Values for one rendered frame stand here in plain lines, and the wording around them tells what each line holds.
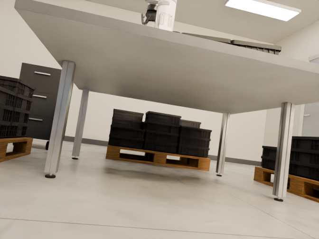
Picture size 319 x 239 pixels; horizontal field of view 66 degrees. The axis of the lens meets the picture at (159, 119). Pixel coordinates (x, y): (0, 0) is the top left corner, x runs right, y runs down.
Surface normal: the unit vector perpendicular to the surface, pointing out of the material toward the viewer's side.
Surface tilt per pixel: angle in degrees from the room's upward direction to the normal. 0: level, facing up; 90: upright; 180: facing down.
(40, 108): 90
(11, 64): 90
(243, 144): 90
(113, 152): 90
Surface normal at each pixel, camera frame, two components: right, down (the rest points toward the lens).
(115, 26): 0.19, -0.05
